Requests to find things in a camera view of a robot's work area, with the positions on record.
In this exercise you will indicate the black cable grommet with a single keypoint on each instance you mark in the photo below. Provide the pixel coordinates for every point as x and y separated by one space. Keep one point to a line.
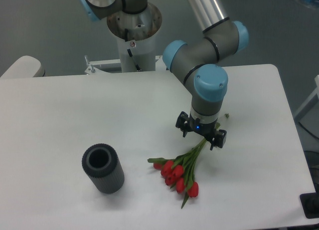
310 204

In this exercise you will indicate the white chair seat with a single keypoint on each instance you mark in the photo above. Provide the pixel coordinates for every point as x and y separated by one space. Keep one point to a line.
25 67

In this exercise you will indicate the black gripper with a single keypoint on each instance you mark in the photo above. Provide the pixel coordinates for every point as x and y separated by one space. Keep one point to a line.
208 130

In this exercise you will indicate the dark grey ribbed vase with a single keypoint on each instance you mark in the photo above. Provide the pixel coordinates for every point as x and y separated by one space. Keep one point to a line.
101 164

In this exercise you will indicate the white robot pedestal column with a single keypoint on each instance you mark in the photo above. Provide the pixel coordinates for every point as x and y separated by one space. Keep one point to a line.
136 40

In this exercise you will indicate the red tulip bouquet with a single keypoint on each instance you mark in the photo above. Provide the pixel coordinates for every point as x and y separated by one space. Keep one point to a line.
178 173

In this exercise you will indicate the white furniture frame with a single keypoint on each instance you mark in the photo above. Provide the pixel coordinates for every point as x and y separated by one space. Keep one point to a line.
309 102

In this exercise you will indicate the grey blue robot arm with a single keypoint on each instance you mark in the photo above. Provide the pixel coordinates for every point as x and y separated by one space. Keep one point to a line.
195 66

